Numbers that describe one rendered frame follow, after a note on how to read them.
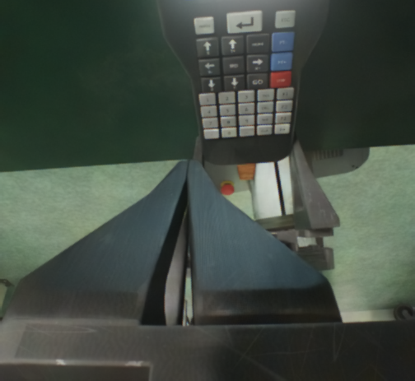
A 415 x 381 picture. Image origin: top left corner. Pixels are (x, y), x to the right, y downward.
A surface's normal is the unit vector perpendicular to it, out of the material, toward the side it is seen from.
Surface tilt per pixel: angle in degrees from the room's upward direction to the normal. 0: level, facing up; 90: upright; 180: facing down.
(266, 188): 90
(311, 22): 0
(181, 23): 0
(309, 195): 81
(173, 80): 0
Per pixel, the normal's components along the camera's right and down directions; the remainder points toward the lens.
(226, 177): 0.01, 0.79
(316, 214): -0.09, -0.48
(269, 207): -0.28, -0.59
